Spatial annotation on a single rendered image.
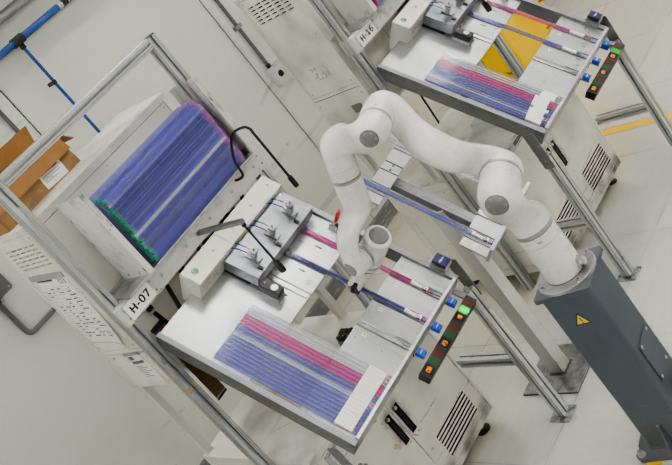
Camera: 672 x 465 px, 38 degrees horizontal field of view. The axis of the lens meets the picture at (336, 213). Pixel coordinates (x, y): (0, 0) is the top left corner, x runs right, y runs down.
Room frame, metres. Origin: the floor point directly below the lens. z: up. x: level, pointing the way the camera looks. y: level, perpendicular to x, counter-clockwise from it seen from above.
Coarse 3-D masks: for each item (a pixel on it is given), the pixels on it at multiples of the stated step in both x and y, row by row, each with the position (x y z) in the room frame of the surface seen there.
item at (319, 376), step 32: (256, 320) 2.82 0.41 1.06; (224, 352) 2.75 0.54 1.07; (256, 352) 2.73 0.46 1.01; (288, 352) 2.71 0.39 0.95; (320, 352) 2.69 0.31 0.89; (288, 384) 2.62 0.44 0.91; (320, 384) 2.61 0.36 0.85; (352, 384) 2.59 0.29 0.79; (384, 384) 2.57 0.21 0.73; (352, 416) 2.51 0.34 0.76
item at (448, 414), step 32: (320, 320) 3.48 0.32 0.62; (352, 320) 3.29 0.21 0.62; (256, 384) 3.39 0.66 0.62; (416, 384) 2.98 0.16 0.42; (448, 384) 3.04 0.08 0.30; (256, 416) 3.18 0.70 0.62; (384, 416) 2.87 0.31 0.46; (416, 416) 2.93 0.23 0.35; (448, 416) 3.00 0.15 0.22; (480, 416) 3.06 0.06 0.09; (224, 448) 3.14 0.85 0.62; (288, 448) 2.85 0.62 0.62; (320, 448) 2.73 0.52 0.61; (384, 448) 2.83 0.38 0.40; (416, 448) 2.88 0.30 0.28; (448, 448) 2.94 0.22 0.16
